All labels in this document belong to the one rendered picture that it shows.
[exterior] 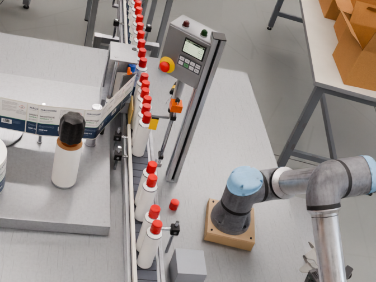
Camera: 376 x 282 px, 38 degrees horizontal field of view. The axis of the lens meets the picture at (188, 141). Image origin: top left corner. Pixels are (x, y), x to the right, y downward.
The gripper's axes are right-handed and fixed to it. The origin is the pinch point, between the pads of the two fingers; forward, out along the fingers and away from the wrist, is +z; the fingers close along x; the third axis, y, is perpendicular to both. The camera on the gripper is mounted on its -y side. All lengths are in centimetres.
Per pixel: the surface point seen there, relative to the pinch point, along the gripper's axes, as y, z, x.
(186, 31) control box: 27, 59, -55
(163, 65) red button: 34, 60, -43
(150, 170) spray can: 45, 38, -16
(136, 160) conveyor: 41, 62, 2
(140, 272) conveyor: 57, 12, 2
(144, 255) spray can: 56, 14, -5
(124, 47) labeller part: 33, 101, -25
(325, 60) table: -115, 140, 32
